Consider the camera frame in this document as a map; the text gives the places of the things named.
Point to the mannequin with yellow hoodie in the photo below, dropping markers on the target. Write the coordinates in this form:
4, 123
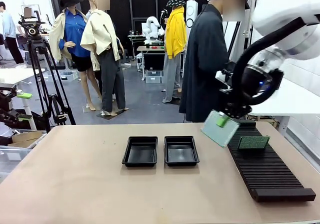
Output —
175, 34

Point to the black slotted board rack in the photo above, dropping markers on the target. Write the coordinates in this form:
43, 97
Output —
267, 174

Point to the white work table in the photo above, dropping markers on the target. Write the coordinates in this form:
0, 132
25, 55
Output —
12, 75

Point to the black ESD tray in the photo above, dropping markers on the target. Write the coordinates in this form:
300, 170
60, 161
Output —
140, 152
181, 152

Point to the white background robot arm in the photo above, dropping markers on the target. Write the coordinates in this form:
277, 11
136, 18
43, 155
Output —
151, 24

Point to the white side table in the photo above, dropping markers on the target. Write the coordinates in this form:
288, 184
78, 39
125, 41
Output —
295, 101

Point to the storage box on floor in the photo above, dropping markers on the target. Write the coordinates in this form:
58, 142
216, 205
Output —
68, 76

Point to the brown cardboard box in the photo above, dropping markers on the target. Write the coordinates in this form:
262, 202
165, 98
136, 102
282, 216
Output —
25, 137

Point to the grey storage box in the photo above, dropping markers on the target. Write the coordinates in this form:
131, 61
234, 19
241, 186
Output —
153, 77

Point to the clear plastic bin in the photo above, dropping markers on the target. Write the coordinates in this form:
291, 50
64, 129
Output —
15, 156

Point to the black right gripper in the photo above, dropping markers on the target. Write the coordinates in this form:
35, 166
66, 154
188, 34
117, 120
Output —
257, 80

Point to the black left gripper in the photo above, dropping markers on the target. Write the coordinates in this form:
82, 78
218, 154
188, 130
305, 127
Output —
5, 101

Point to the mannequin with cream jacket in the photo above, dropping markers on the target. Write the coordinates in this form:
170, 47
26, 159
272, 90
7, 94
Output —
100, 34

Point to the green circuit board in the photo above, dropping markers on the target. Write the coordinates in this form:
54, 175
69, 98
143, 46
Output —
217, 134
253, 142

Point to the background table with buttons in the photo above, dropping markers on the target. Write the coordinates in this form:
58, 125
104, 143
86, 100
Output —
150, 48

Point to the mannequin with blue shirt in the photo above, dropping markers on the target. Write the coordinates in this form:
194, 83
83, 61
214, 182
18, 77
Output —
73, 34

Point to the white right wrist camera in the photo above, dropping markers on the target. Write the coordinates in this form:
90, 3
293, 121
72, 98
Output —
221, 76

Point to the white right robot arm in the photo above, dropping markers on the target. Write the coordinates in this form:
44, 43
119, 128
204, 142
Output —
287, 9

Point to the black tripod stand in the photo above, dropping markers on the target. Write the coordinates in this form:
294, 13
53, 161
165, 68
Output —
235, 39

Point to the black camera tripod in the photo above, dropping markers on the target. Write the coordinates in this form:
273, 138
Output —
58, 114

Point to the person in light blue shirt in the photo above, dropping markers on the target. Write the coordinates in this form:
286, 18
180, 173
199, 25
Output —
8, 26

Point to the person in black jacket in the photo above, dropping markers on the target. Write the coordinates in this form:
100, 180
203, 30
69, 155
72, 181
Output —
202, 71

